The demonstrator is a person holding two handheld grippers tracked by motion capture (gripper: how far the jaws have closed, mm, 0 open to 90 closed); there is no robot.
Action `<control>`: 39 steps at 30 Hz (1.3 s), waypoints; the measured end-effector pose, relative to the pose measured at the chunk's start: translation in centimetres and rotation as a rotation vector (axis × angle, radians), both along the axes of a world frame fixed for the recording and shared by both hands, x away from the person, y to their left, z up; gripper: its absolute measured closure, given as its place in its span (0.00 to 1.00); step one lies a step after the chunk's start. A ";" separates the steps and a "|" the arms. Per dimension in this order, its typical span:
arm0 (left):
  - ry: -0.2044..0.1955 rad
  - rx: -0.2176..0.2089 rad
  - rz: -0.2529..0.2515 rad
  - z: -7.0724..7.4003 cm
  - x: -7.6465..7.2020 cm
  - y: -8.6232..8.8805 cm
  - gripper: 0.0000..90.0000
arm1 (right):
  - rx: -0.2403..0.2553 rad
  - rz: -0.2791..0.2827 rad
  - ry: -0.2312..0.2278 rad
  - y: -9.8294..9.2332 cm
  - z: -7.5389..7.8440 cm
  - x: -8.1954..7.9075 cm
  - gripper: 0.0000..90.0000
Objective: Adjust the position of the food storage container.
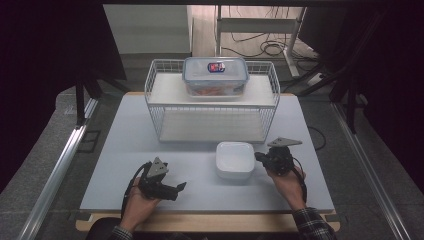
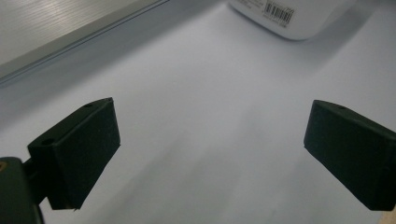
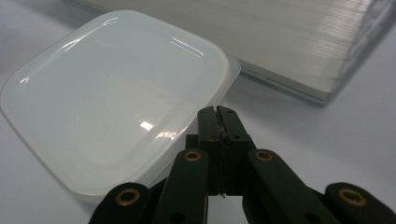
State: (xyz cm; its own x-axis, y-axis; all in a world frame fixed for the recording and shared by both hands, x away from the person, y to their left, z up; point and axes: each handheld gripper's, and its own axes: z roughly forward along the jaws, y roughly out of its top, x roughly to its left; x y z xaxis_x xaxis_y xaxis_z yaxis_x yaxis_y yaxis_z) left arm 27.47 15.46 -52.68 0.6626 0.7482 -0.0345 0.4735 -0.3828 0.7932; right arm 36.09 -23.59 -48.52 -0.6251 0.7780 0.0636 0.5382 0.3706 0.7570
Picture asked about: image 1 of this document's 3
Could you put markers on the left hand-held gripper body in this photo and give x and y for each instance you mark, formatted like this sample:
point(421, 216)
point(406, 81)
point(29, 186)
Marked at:
point(156, 170)

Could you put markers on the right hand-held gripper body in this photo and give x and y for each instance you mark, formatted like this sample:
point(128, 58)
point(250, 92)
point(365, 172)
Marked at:
point(281, 160)

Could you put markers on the white square bowl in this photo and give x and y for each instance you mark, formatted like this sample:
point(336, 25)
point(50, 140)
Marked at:
point(235, 160)

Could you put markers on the clear food container blue lid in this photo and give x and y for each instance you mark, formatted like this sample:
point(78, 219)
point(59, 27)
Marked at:
point(215, 75)

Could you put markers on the person's right hand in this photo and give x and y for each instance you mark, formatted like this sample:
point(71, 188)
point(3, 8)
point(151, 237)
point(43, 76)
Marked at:
point(291, 190)

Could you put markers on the person's left hand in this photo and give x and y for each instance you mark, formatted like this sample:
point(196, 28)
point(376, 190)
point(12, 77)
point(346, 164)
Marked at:
point(136, 210)

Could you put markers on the light blue table mat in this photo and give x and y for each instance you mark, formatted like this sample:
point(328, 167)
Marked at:
point(200, 196)

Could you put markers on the wooden table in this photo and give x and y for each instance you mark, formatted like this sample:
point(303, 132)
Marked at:
point(206, 223)

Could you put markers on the dark rounded object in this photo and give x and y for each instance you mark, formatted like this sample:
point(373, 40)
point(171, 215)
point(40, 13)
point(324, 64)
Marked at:
point(100, 230)

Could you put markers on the black metal stand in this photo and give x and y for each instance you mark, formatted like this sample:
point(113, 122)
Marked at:
point(80, 100)
point(350, 106)

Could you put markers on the white power strip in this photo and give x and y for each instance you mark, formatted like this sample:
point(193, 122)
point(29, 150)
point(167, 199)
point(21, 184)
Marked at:
point(316, 79)

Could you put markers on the white cabinet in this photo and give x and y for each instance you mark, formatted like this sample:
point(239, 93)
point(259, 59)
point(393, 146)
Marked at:
point(150, 30)

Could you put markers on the aluminium rail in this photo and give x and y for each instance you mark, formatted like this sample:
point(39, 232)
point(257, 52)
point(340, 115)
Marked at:
point(366, 166)
point(53, 176)

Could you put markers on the white desk frame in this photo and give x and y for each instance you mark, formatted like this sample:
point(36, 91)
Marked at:
point(256, 25)

